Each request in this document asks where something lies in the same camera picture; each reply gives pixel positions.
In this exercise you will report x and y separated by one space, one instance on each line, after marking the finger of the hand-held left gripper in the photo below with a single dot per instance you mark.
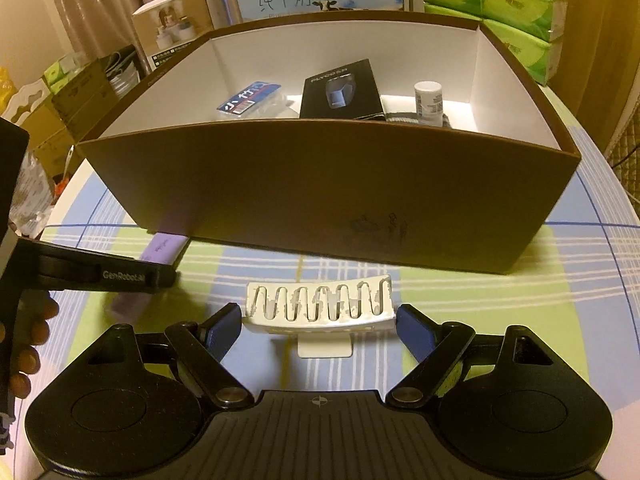
162 277

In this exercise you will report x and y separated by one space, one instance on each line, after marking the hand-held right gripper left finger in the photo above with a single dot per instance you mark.
225 327

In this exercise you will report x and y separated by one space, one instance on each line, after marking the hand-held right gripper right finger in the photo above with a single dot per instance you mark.
415 330

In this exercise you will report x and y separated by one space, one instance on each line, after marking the purple tube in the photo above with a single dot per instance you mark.
162 250

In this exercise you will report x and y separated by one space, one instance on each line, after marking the brown storage box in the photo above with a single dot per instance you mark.
300 185

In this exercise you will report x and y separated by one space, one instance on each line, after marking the blue floss pick box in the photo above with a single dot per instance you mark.
247 100

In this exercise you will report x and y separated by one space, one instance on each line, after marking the brown knitted sock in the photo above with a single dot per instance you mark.
400 119

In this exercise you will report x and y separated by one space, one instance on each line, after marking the small white bottle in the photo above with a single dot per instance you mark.
428 105

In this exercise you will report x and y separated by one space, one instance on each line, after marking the black shaver box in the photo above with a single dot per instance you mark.
340 90

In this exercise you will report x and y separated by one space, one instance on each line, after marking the person's left hand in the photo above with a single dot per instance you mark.
35 315

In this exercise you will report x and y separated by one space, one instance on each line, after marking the clear plastic bag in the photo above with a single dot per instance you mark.
30 200

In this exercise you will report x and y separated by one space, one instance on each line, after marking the checked tablecloth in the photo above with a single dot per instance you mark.
575 310

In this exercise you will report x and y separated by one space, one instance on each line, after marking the brown cardboard box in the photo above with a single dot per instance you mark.
85 95

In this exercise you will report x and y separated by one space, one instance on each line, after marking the white carved panel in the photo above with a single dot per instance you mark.
25 100

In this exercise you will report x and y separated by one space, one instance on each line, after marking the small green tissue pack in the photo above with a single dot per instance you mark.
60 70

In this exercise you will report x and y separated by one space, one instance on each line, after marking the white ribbed container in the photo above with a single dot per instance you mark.
124 67

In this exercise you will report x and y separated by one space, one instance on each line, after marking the beige product box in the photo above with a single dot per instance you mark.
170 25

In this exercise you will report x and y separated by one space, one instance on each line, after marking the brown curtain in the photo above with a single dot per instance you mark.
100 0

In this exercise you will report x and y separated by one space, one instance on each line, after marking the quilted chair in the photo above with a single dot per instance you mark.
627 155

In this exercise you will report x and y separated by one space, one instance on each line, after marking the pack of green tissue packets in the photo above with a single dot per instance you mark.
500 5

